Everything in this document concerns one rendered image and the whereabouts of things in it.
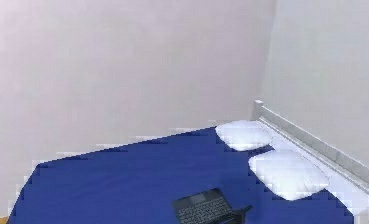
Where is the open black laptop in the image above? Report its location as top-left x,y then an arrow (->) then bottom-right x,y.
172,187 -> 253,224

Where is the white pillow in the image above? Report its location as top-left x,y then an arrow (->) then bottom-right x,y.
214,120 -> 275,152
247,149 -> 330,202

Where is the blue covered bed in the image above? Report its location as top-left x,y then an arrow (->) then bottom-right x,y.
6,99 -> 369,224

